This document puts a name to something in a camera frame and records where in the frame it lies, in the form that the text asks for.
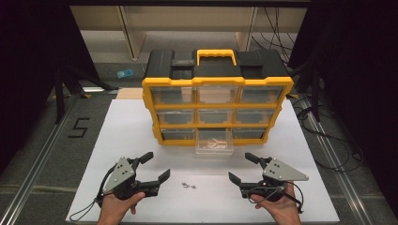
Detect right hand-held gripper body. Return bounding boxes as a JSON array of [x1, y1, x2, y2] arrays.
[[239, 157, 310, 202]]

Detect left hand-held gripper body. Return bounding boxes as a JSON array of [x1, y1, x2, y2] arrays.
[[101, 157, 161, 202]]

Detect small clear plastic drawer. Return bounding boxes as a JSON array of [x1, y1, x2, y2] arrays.
[[194, 127, 235, 156]]

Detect yellow black organizer cabinet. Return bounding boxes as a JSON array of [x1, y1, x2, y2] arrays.
[[141, 48, 295, 147]]

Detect person's left hand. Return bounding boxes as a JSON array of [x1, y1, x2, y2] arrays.
[[97, 190, 146, 225]]

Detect person's right hand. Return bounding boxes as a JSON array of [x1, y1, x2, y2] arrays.
[[249, 182, 303, 225]]

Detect cluster of small metal parts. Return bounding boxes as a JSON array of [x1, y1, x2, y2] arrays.
[[202, 138, 229, 150]]

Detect grid of clear drawers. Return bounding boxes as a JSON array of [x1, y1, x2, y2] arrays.
[[149, 85, 284, 141]]

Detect wooden board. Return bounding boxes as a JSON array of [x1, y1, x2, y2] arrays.
[[115, 87, 145, 100]]

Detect blue card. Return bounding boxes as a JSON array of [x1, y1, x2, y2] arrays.
[[116, 67, 135, 80]]

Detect dark curtain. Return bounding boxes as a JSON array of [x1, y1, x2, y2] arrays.
[[286, 0, 398, 218], [0, 0, 97, 176]]

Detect beige desk furniture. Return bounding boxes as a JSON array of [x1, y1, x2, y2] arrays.
[[69, 5, 308, 61]]

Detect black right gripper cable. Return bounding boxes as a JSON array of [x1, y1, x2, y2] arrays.
[[247, 181, 305, 216]]

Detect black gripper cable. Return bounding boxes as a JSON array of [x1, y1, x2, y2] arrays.
[[69, 164, 117, 222], [247, 181, 305, 216]]

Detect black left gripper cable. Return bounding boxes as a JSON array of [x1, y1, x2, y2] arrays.
[[69, 164, 117, 222]]

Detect metal floor rail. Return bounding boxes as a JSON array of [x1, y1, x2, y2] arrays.
[[0, 93, 80, 225], [298, 96, 375, 225]]

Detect black floor cables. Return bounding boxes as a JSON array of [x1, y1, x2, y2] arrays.
[[292, 93, 366, 173]]

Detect black hanging cables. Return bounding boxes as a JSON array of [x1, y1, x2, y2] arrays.
[[251, 7, 299, 65]]

